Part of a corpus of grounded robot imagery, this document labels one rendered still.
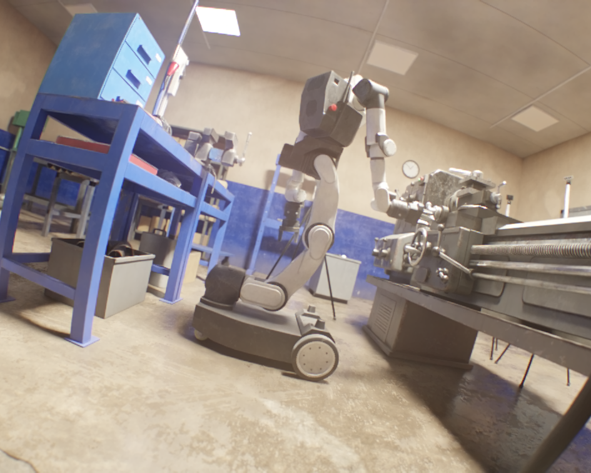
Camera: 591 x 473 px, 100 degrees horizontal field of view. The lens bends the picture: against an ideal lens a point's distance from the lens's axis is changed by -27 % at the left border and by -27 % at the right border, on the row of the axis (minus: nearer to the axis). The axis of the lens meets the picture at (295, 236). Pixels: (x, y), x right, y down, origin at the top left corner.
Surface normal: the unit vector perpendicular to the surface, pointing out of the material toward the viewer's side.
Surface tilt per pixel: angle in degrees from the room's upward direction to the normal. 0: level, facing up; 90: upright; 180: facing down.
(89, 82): 90
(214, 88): 90
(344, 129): 103
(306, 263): 115
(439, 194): 90
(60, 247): 90
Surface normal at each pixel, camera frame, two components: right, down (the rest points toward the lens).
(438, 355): 0.02, -0.03
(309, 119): -0.82, -0.02
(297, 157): -0.07, 0.35
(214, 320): -0.27, -0.11
